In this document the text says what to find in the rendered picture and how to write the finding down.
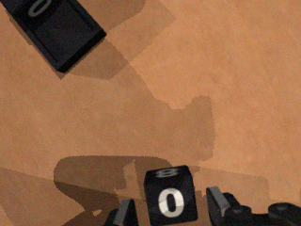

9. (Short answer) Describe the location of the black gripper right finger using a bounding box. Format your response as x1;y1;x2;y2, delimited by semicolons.
206;186;301;226

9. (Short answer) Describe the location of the black number cube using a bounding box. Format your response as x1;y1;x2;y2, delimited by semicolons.
1;0;61;25
144;165;198;226

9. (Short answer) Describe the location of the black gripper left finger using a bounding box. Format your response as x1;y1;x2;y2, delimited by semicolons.
103;199;138;226

